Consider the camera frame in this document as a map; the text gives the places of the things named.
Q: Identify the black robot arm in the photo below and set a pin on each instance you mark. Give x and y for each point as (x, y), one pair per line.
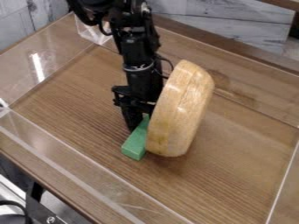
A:
(138, 41)

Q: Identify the brown wooden bowl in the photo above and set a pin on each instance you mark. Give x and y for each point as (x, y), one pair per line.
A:
(179, 110)

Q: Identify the green rectangular block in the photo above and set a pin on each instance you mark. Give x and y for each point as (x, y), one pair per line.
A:
(134, 146)

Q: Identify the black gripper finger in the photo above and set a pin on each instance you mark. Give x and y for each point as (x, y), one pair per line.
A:
(132, 115)

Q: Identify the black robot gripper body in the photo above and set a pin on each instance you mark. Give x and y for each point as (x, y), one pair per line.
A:
(144, 82)

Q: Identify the clear acrylic corner bracket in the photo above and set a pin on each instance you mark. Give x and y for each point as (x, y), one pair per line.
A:
(91, 33)

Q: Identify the black table leg bracket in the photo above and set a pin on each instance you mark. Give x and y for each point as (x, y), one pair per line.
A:
(40, 214)

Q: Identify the clear acrylic tray wall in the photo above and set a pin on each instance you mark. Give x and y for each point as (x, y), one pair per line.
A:
(83, 183)

